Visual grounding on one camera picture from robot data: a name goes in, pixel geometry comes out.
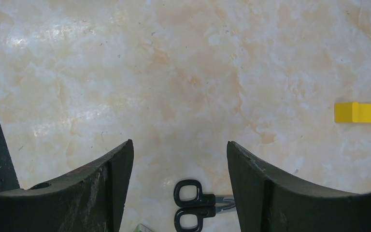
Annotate black handled scissors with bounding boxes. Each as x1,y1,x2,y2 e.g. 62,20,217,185
173,179,236,232

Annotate small green box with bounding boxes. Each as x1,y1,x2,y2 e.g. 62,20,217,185
133,224,153,232

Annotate yellow plastic block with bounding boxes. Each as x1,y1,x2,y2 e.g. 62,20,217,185
334,102,371,123

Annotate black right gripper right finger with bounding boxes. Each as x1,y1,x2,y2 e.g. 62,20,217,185
227,141,371,232

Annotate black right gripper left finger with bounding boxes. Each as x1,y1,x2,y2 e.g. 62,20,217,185
0,140,134,232

